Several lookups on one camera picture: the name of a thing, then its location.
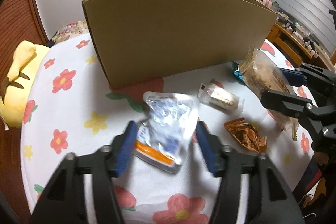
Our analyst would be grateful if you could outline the silver red snack pouch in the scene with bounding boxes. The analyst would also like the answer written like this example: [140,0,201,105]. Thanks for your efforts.
[134,92,200,174]

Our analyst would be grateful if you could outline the copper foil snack packet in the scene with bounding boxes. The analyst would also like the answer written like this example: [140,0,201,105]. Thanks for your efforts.
[224,117,267,153]

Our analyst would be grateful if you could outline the small white candy packet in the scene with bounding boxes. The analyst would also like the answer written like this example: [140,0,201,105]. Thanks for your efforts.
[198,83,244,115]

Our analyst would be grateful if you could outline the floral bed sheet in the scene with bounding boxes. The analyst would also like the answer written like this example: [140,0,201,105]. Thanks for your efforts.
[51,20,89,44]

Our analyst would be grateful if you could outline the white fruit-print cloth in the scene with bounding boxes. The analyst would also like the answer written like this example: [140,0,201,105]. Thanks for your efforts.
[21,34,314,223]

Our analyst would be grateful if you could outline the wooden sideboard cabinet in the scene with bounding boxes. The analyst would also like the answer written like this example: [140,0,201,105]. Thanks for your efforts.
[267,23,335,72]

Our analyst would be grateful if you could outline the clear brown biscuit packet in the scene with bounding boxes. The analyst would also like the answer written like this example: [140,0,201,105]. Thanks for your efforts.
[239,48,299,141]

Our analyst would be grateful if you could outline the yellow plush toy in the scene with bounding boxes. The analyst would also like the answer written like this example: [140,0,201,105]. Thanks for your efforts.
[1,40,50,128]

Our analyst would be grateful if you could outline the pink thermos bottle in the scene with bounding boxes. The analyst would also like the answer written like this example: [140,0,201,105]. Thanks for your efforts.
[262,0,273,9]

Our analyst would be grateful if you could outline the teal candy wrapper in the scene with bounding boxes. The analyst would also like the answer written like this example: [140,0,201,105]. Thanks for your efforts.
[232,61,245,85]

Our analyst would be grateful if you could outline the brown cardboard box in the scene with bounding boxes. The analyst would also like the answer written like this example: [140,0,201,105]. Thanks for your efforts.
[82,0,277,89]

